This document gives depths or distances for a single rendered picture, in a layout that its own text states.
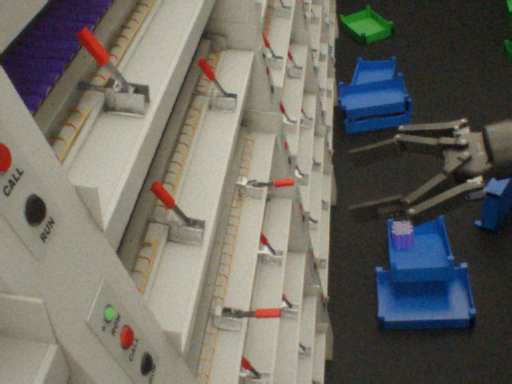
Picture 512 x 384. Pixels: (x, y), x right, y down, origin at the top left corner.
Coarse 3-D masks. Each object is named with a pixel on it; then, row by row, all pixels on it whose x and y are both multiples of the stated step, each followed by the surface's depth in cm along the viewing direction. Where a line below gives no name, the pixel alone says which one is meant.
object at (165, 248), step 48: (240, 48) 96; (192, 96) 83; (240, 96) 86; (192, 144) 76; (144, 192) 66; (192, 192) 70; (144, 240) 64; (192, 240) 64; (144, 288) 59; (192, 288) 60
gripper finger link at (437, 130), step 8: (464, 120) 72; (400, 128) 77; (408, 128) 76; (416, 128) 76; (424, 128) 75; (432, 128) 74; (440, 128) 74; (448, 128) 73; (424, 136) 76; (432, 136) 75; (440, 136) 75; (448, 136) 74
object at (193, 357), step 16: (240, 128) 105; (240, 144) 102; (240, 160) 99; (224, 208) 90; (224, 224) 87; (208, 272) 80; (208, 288) 78; (224, 288) 80; (208, 304) 77; (192, 336) 73; (192, 352) 71; (192, 368) 69
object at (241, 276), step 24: (264, 120) 107; (264, 144) 106; (264, 168) 101; (264, 192) 97; (240, 216) 92; (240, 240) 88; (240, 264) 85; (240, 288) 82; (240, 336) 76; (216, 360) 73; (240, 360) 73
